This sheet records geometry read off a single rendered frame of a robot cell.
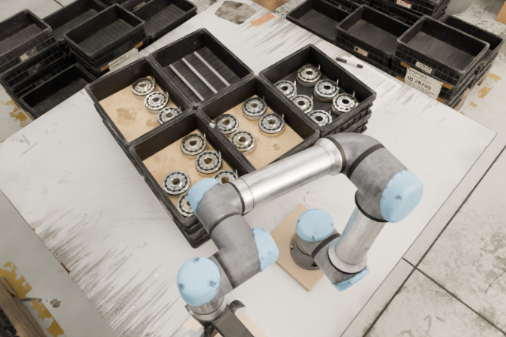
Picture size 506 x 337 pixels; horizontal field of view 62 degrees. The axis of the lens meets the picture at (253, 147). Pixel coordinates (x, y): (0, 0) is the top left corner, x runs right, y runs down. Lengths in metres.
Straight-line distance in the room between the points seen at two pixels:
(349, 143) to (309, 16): 2.22
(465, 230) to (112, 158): 1.86
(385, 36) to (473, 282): 1.51
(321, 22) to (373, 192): 2.24
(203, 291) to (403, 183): 0.49
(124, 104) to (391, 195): 1.28
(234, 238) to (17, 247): 2.06
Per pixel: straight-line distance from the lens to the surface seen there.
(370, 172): 0.99
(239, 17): 2.44
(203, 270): 0.77
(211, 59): 2.02
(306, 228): 1.35
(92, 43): 2.86
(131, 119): 1.85
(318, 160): 0.97
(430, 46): 2.71
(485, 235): 2.63
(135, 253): 1.67
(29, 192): 1.97
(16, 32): 3.17
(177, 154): 1.68
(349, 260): 1.27
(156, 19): 3.08
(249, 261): 0.80
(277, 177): 0.91
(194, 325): 1.09
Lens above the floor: 2.17
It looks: 54 degrees down
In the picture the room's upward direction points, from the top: 5 degrees counter-clockwise
